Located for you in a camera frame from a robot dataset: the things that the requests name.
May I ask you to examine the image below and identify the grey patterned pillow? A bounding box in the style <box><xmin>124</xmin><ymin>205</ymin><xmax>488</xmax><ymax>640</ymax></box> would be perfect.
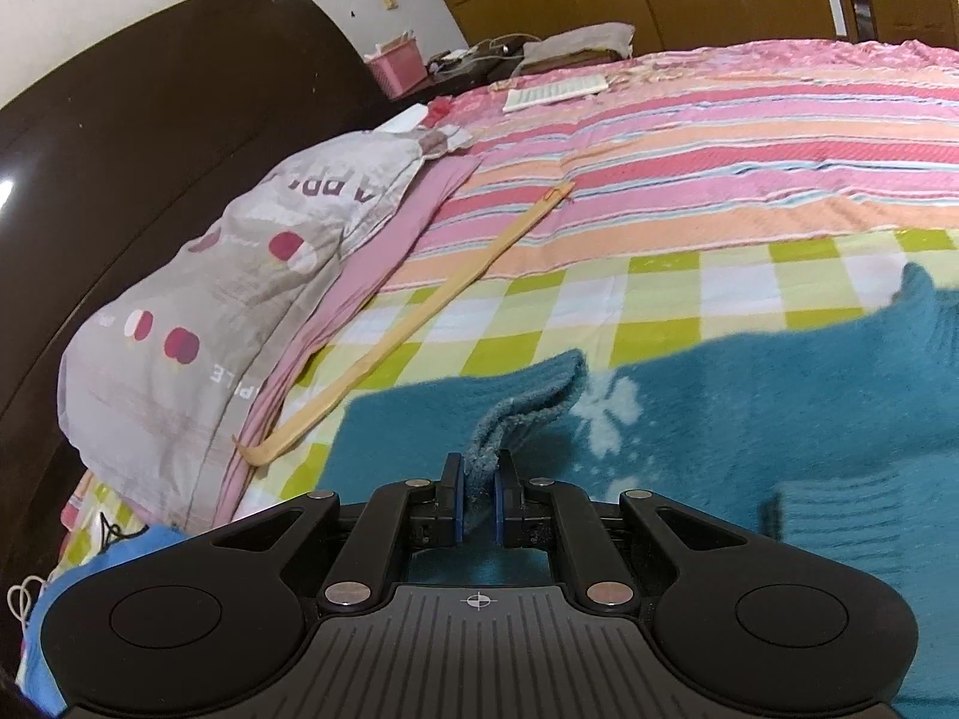
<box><xmin>57</xmin><ymin>125</ymin><xmax>470</xmax><ymax>534</ymax></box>

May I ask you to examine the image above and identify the pink plastic basket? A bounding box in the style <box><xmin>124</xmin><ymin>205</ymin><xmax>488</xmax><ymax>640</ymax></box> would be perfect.
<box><xmin>364</xmin><ymin>31</ymin><xmax>427</xmax><ymax>99</ymax></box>

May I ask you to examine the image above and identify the beige fabric strap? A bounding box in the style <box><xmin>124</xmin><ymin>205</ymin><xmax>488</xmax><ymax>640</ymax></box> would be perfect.
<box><xmin>232</xmin><ymin>180</ymin><xmax>577</xmax><ymax>468</ymax></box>

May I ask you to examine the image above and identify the teal fuzzy sweater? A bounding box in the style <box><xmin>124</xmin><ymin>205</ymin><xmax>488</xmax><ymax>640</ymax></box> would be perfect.
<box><xmin>320</xmin><ymin>263</ymin><xmax>957</xmax><ymax>717</ymax></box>

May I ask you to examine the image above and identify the folded grey cloth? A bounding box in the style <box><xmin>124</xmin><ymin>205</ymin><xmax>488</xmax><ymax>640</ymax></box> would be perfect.
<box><xmin>517</xmin><ymin>21</ymin><xmax>635</xmax><ymax>75</ymax></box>

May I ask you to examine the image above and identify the dark bedside table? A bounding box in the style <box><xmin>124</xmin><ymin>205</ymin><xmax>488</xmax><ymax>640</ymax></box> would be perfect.
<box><xmin>397</xmin><ymin>49</ymin><xmax>522</xmax><ymax>104</ymax></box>

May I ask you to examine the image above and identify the green checkered bed sheet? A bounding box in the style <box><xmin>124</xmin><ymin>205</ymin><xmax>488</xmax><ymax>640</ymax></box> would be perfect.
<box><xmin>50</xmin><ymin>229</ymin><xmax>957</xmax><ymax>578</ymax></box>

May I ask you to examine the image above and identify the pink striped quilt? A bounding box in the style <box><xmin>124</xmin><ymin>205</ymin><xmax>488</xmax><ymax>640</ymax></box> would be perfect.
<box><xmin>392</xmin><ymin>39</ymin><xmax>957</xmax><ymax>289</ymax></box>

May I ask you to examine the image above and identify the blue cloth at bedside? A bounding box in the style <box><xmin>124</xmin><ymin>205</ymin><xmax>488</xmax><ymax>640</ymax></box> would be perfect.
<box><xmin>16</xmin><ymin>524</ymin><xmax>187</xmax><ymax>717</ymax></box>

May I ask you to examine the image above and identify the white paper sheet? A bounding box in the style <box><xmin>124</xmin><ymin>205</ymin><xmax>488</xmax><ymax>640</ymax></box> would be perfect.
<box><xmin>502</xmin><ymin>75</ymin><xmax>610</xmax><ymax>114</ymax></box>

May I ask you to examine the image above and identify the pink pillow underlay cloth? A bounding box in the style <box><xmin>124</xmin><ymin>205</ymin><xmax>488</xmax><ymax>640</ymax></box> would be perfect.
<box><xmin>212</xmin><ymin>156</ymin><xmax>480</xmax><ymax>526</ymax></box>

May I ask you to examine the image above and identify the dark wooden headboard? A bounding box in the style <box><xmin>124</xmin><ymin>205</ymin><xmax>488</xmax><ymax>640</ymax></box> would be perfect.
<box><xmin>0</xmin><ymin>0</ymin><xmax>410</xmax><ymax>661</ymax></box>

